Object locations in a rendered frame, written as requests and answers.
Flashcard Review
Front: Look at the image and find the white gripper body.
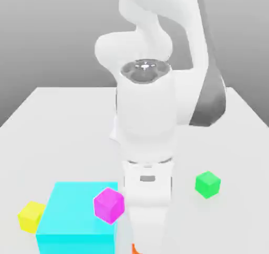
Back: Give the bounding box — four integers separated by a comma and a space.
126, 201, 170, 254

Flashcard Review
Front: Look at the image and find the small magenta cube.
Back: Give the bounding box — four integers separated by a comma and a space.
93, 187, 126, 226

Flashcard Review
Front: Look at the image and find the small green cube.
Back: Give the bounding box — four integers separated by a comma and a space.
194, 170, 222, 199

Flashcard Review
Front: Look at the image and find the small yellow cube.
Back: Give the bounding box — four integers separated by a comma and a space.
17, 200, 47, 234

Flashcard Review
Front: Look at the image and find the large cyan box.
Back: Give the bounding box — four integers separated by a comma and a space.
35, 181, 119, 254

